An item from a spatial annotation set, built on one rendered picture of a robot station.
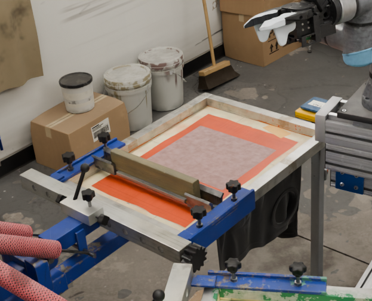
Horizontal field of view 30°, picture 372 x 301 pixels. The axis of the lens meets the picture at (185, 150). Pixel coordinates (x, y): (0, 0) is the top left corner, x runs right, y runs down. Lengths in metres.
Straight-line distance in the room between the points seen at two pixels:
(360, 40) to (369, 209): 2.25
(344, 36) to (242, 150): 0.87
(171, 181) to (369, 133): 0.60
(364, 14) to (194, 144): 1.05
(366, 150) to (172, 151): 0.72
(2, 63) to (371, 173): 2.58
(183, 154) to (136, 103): 2.16
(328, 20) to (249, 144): 0.98
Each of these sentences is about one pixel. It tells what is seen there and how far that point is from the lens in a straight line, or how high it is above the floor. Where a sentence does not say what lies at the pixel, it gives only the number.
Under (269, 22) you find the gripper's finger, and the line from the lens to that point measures 1.45.
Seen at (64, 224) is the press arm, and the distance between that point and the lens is 2.02.
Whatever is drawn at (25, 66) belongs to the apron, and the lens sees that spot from 4.30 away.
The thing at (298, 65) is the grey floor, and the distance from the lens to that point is 5.49.
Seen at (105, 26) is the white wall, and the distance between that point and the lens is 4.71.
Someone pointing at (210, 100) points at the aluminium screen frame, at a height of 0.99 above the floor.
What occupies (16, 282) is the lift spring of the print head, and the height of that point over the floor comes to 1.16.
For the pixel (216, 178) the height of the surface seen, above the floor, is 0.96.
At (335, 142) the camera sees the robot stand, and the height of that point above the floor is 1.13.
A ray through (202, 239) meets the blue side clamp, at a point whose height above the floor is 0.98.
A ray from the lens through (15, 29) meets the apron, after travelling 4.19.
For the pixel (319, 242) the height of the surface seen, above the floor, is 0.33.
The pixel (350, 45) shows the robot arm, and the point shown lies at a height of 1.55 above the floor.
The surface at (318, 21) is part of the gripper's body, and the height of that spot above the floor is 1.65.
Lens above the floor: 2.17
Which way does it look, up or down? 30 degrees down
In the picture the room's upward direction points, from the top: 5 degrees counter-clockwise
